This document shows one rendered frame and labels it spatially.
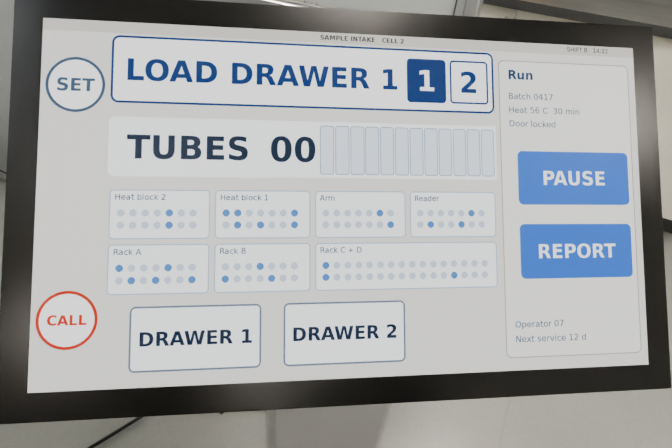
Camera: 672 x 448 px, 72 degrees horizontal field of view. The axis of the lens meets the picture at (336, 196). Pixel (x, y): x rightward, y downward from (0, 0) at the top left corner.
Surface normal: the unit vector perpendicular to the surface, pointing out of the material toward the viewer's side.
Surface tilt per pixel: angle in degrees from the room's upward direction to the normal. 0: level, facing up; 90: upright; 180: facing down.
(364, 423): 90
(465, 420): 0
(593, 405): 0
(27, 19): 50
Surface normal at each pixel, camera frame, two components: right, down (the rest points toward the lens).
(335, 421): 0.10, 0.59
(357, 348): 0.13, -0.07
